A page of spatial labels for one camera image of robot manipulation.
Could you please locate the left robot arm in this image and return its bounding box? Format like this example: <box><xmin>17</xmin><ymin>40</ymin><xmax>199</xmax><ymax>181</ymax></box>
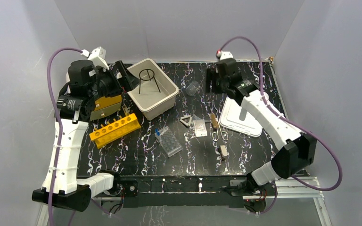
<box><xmin>32</xmin><ymin>60</ymin><xmax>140</xmax><ymax>212</ymax></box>

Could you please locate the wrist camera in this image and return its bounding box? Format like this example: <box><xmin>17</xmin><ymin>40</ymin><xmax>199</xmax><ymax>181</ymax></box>
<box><xmin>216</xmin><ymin>50</ymin><xmax>234</xmax><ymax>61</ymax></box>
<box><xmin>88</xmin><ymin>47</ymin><xmax>109</xmax><ymax>70</ymax></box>

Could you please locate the black wire loop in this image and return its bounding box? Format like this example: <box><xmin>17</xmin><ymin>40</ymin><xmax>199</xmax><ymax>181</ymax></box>
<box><xmin>138</xmin><ymin>68</ymin><xmax>162</xmax><ymax>95</ymax></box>

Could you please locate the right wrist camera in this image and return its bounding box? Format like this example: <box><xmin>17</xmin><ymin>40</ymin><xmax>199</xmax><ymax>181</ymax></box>
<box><xmin>216</xmin><ymin>50</ymin><xmax>234</xmax><ymax>61</ymax></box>

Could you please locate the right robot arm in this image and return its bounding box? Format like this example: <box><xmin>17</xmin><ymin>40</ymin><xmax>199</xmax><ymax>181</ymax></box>
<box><xmin>206</xmin><ymin>58</ymin><xmax>317</xmax><ymax>195</ymax></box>

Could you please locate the cream and orange cylinder appliance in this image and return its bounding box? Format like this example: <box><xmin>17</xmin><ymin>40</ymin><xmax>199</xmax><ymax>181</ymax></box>
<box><xmin>89</xmin><ymin>95</ymin><xmax>123</xmax><ymax>121</ymax></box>

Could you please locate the white paper packet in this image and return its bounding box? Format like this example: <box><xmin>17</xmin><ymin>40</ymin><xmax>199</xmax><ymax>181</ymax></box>
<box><xmin>194</xmin><ymin>120</ymin><xmax>207</xmax><ymax>137</ymax></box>

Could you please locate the test tube brush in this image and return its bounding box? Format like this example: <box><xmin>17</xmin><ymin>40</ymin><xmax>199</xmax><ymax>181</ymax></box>
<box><xmin>210</xmin><ymin>113</ymin><xmax>219</xmax><ymax>129</ymax></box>

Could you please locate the black mounting base rail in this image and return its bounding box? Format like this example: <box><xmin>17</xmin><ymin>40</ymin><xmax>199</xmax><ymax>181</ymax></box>
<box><xmin>87</xmin><ymin>174</ymin><xmax>275</xmax><ymax>209</ymax></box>

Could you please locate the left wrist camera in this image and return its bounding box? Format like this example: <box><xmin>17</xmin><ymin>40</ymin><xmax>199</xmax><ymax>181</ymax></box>
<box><xmin>88</xmin><ymin>47</ymin><xmax>109</xmax><ymax>70</ymax></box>

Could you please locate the yellow test tube rack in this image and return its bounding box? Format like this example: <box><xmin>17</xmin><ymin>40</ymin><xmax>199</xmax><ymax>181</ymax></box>
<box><xmin>89</xmin><ymin>113</ymin><xmax>141</xmax><ymax>148</ymax></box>

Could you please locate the beige plastic bin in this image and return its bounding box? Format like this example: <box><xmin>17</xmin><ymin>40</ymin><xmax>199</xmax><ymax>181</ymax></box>
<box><xmin>128</xmin><ymin>58</ymin><xmax>180</xmax><ymax>121</ymax></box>

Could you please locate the white clay triangle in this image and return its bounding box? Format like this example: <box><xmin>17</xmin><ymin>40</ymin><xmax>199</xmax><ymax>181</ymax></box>
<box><xmin>180</xmin><ymin>115</ymin><xmax>192</xmax><ymax>127</ymax></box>

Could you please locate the clear plastic funnel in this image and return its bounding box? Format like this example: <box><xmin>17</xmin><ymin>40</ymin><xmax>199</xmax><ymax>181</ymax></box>
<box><xmin>185</xmin><ymin>81</ymin><xmax>200</xmax><ymax>96</ymax></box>

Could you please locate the white bin lid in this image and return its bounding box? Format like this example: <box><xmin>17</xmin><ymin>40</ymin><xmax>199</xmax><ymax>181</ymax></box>
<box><xmin>219</xmin><ymin>97</ymin><xmax>263</xmax><ymax>137</ymax></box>

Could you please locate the clear acrylic tube rack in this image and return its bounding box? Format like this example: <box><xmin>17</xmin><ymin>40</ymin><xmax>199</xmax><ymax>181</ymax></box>
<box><xmin>155</xmin><ymin>126</ymin><xmax>182</xmax><ymax>158</ymax></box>

